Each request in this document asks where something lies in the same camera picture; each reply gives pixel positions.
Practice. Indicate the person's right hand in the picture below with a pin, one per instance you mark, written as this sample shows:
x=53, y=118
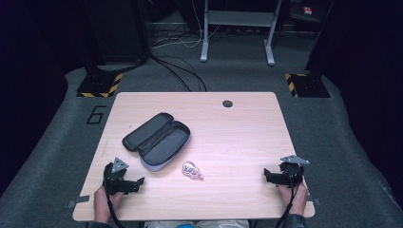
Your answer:
x=299, y=199

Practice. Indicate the black box red label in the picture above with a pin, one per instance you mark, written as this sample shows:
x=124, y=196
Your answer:
x=305, y=9

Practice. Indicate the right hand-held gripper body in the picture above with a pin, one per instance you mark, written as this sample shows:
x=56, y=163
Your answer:
x=292, y=172

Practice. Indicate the grey tape strip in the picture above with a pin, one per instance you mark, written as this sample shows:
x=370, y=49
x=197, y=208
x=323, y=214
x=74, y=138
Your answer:
x=78, y=200
x=315, y=201

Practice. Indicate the open black pencil case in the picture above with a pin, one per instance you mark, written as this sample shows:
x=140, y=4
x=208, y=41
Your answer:
x=158, y=142

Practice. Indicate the white metal table frame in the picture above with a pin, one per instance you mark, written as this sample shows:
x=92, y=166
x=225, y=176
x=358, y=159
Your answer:
x=237, y=18

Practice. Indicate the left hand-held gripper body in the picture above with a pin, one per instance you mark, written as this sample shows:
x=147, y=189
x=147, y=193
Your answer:
x=114, y=180

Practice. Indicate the person's left hand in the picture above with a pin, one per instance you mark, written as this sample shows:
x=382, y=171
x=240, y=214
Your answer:
x=102, y=205

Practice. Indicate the black stand base striped edge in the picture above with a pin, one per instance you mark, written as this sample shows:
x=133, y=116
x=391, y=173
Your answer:
x=309, y=85
x=99, y=85

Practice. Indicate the black stand column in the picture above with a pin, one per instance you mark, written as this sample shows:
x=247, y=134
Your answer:
x=92, y=38
x=320, y=38

